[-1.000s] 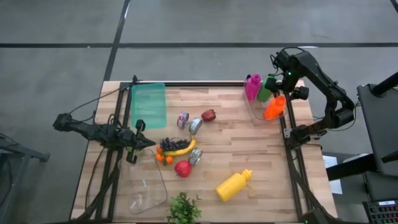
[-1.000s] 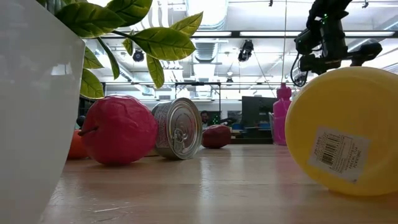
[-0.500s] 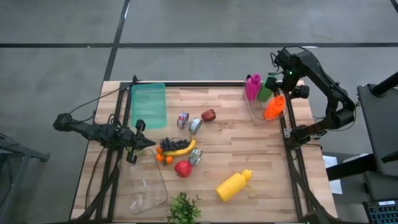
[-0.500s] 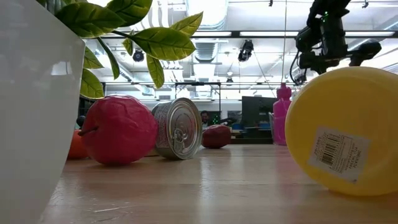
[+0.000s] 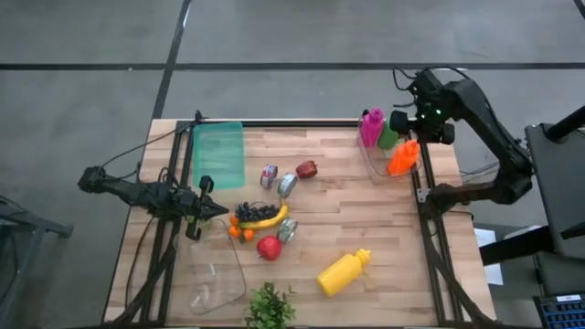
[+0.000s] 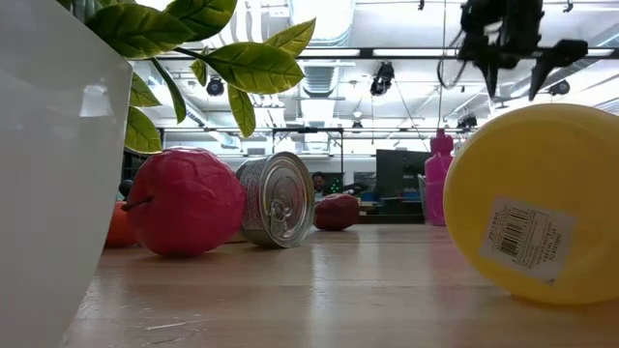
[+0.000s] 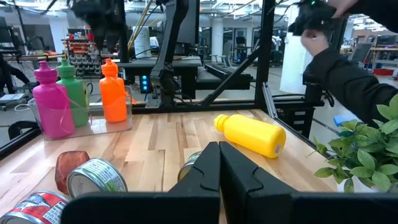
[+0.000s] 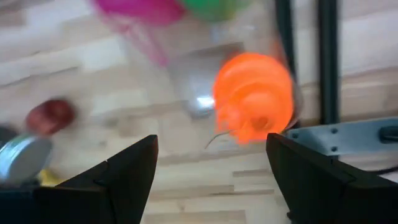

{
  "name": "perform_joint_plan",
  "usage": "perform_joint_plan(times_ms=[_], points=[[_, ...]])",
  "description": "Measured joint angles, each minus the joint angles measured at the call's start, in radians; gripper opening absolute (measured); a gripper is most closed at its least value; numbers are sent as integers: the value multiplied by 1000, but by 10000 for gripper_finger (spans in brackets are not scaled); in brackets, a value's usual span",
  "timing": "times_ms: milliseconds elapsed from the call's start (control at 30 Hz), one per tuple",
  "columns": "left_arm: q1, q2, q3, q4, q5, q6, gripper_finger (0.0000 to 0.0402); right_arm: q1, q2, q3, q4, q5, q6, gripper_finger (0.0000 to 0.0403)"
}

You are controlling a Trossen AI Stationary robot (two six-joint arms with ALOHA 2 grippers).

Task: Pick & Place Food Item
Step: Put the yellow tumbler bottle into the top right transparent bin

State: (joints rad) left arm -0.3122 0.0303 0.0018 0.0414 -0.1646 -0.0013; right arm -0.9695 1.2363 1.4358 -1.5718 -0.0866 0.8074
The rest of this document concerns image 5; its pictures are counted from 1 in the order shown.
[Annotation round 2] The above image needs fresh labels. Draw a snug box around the dark grape bunch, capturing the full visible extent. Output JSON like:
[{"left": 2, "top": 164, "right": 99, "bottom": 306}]
[{"left": 234, "top": 201, "right": 281, "bottom": 224}]

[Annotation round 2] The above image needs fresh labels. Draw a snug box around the black aluminium rig frame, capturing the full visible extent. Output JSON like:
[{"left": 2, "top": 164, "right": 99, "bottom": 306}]
[{"left": 104, "top": 109, "right": 495, "bottom": 328}]

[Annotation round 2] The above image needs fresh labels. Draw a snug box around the yellow banana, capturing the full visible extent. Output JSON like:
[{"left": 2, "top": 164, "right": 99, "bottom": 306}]
[{"left": 239, "top": 198, "right": 289, "bottom": 231}]

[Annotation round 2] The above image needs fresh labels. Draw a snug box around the orange plastic bottle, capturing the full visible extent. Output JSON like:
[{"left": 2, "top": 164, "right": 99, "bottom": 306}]
[{"left": 387, "top": 139, "right": 420, "bottom": 177}]

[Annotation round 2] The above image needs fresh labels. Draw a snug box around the teal plastic bin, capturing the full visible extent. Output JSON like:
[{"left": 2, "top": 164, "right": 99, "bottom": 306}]
[{"left": 192, "top": 121, "right": 247, "bottom": 191}]

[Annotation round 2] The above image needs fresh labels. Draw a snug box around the green leafy plant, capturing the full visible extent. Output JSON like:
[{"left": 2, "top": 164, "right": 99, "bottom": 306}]
[{"left": 244, "top": 281, "right": 298, "bottom": 329}]

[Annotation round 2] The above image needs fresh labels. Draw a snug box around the pink plastic bottle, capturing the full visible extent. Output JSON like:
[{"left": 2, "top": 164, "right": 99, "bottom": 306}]
[{"left": 359, "top": 107, "right": 386, "bottom": 148}]

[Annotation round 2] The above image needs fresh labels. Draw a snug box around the bright red apple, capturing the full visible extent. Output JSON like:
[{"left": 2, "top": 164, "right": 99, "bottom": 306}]
[{"left": 255, "top": 235, "right": 283, "bottom": 262}]

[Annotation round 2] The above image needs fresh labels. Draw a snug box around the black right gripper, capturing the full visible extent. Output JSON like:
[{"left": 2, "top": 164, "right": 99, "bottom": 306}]
[{"left": 389, "top": 102, "right": 456, "bottom": 145}]

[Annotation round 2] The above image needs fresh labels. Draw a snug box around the parts organizer tray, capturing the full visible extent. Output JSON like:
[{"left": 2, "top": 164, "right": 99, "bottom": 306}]
[{"left": 532, "top": 293, "right": 585, "bottom": 329}]

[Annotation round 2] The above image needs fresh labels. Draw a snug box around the green plastic bottle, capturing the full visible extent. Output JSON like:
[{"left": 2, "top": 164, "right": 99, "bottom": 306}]
[{"left": 378, "top": 119, "right": 399, "bottom": 151}]

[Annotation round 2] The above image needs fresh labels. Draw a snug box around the white paper sheet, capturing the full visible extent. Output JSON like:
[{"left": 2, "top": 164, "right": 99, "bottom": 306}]
[{"left": 473, "top": 227, "right": 504, "bottom": 287}]

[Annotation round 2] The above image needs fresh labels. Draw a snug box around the white green label tin can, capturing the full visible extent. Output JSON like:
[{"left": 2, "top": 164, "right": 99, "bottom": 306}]
[{"left": 277, "top": 172, "right": 299, "bottom": 198}]

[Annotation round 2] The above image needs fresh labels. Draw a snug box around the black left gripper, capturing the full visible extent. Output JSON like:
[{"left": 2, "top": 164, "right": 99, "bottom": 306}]
[{"left": 180, "top": 175, "right": 229, "bottom": 241}]

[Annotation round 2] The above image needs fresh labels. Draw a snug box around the olive green label tin can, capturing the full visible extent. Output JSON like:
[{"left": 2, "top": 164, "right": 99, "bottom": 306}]
[{"left": 276, "top": 217, "right": 299, "bottom": 244}]

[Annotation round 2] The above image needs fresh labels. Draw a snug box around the clear plastic bin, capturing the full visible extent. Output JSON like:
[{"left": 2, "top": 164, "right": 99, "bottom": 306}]
[
  {"left": 175, "top": 218, "right": 248, "bottom": 316},
  {"left": 356, "top": 121, "right": 422, "bottom": 184}
]

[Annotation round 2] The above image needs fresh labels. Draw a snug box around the red label tin can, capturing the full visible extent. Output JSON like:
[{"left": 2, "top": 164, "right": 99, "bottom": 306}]
[{"left": 260, "top": 164, "right": 279, "bottom": 190}]

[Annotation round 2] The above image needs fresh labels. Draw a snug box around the grey metal table stand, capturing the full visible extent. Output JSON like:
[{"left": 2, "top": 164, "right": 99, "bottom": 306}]
[{"left": 0, "top": 196, "right": 74, "bottom": 321}]

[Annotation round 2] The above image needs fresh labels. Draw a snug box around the black cable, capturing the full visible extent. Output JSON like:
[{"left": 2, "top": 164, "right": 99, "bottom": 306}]
[{"left": 98, "top": 127, "right": 179, "bottom": 170}]

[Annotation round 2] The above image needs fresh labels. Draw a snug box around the yellow plastic bottle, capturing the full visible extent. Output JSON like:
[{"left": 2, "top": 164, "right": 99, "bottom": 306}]
[{"left": 316, "top": 249, "right": 372, "bottom": 298}]

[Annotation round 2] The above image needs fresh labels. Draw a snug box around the black flat panel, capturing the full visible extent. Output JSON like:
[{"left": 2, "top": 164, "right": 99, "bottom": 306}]
[{"left": 524, "top": 122, "right": 585, "bottom": 261}]

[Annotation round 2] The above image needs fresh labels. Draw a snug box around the dark red apple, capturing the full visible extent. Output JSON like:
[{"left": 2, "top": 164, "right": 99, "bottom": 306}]
[{"left": 295, "top": 159, "right": 319, "bottom": 180}]

